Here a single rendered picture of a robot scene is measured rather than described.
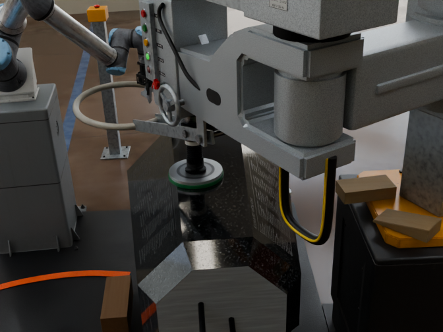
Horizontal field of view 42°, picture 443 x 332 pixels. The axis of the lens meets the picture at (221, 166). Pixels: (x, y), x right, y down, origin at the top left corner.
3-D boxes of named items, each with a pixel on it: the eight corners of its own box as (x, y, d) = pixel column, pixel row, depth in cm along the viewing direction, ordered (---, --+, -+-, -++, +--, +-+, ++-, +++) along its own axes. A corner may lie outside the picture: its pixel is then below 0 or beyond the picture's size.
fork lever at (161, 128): (250, 133, 208) (247, 120, 207) (203, 147, 199) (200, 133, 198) (166, 122, 267) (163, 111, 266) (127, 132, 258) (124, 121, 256)
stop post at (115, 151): (130, 147, 447) (114, 2, 397) (127, 159, 429) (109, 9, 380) (104, 147, 447) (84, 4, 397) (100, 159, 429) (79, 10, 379)
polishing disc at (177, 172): (209, 156, 245) (209, 153, 244) (231, 177, 227) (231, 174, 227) (161, 167, 237) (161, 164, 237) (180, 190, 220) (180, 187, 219)
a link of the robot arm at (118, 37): (105, 45, 279) (130, 46, 277) (109, 24, 282) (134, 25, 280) (111, 54, 288) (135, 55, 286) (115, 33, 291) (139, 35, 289)
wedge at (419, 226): (440, 230, 198) (442, 218, 195) (426, 243, 191) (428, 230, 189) (386, 210, 210) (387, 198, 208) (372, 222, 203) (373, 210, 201)
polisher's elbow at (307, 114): (309, 115, 176) (312, 51, 167) (356, 136, 161) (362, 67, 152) (259, 131, 166) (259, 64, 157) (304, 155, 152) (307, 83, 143)
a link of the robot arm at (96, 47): (26, 0, 224) (130, 76, 280) (32, -28, 227) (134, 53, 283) (4, 5, 229) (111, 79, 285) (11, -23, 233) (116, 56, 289)
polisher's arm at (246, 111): (354, 195, 170) (368, 27, 147) (292, 220, 159) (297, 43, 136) (218, 117, 225) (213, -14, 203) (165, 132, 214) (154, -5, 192)
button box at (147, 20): (162, 82, 212) (155, 2, 199) (155, 83, 211) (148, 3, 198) (151, 76, 218) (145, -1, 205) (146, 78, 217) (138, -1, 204)
